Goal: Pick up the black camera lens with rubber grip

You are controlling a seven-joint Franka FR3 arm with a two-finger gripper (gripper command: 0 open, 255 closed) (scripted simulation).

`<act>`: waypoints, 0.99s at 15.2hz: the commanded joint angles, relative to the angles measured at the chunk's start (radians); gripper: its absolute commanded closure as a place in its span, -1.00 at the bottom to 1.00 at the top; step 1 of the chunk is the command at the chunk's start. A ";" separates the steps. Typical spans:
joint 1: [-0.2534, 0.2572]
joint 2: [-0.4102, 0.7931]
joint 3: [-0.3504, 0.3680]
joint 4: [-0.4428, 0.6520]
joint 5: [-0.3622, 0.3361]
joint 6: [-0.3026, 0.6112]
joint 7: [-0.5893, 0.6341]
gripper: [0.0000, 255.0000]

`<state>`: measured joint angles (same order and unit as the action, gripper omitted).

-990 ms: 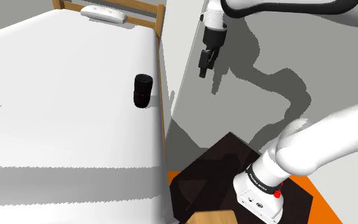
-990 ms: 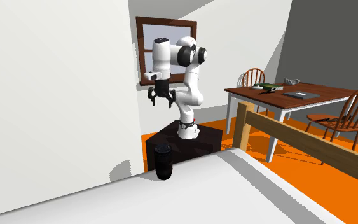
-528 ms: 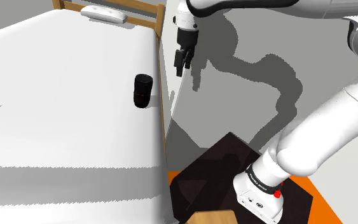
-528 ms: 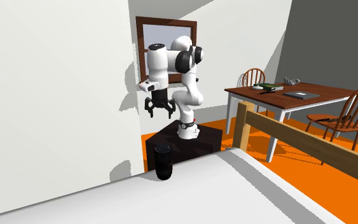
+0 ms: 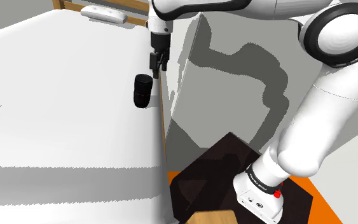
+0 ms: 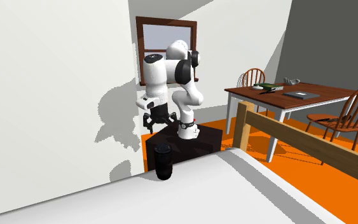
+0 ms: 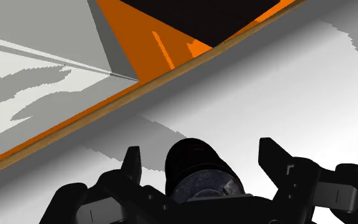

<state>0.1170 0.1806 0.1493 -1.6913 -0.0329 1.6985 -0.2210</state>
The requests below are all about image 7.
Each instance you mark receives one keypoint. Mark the black cylindrical container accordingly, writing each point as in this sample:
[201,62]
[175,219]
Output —
[194,164]

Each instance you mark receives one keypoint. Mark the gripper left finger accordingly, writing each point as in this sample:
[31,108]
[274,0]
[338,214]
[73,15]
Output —
[116,189]

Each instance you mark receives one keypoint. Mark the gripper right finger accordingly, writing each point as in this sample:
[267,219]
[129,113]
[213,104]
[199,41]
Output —
[299,176]

